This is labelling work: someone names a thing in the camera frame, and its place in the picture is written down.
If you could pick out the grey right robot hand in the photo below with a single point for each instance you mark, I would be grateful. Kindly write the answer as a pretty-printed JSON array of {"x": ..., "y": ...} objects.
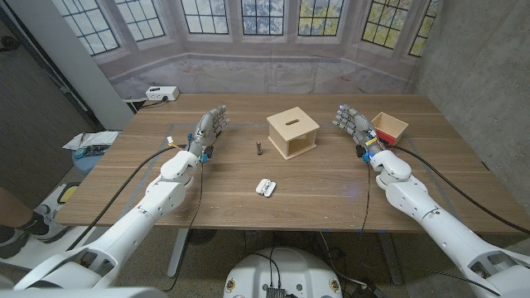
[{"x": 360, "y": 126}]

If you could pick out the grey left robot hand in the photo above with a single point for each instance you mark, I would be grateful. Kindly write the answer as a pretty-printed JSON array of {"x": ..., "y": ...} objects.
[{"x": 205, "y": 130}]

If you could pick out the wooden box with slot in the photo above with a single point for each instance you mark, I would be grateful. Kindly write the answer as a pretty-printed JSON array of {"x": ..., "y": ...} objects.
[{"x": 292, "y": 124}]

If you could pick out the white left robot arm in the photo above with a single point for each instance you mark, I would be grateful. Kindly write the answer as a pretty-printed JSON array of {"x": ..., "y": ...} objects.
[{"x": 161, "y": 196}]

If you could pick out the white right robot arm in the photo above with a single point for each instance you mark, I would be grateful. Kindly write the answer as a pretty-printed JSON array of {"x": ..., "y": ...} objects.
[{"x": 418, "y": 198}]

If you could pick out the white airpods case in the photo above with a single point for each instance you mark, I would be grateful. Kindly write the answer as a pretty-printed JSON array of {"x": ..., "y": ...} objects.
[{"x": 266, "y": 187}]

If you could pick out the white power strip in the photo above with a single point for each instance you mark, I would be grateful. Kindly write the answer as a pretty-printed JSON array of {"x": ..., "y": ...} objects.
[{"x": 161, "y": 93}]

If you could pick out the printed window backdrop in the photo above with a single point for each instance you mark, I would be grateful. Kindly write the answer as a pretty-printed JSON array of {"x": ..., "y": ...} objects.
[{"x": 256, "y": 70}]

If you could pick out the stack of papers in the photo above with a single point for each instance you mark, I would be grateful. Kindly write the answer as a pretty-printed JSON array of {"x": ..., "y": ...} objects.
[{"x": 93, "y": 138}]

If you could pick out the blue round stool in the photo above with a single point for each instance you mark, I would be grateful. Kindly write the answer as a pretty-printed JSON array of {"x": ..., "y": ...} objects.
[{"x": 85, "y": 163}]

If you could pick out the grey table leg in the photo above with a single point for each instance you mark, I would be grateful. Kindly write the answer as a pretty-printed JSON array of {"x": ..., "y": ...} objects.
[
  {"x": 391, "y": 258},
  {"x": 178, "y": 252}
]

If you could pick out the yellow black floor object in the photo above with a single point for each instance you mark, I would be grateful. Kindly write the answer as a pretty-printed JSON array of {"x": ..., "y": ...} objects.
[{"x": 68, "y": 192}]

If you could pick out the grey black sneaker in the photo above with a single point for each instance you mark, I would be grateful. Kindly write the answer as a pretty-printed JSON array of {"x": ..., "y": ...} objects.
[
  {"x": 45, "y": 227},
  {"x": 12, "y": 244}
]

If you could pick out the person's bare leg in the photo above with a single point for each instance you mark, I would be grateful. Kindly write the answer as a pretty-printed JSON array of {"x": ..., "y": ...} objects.
[{"x": 12, "y": 207}]

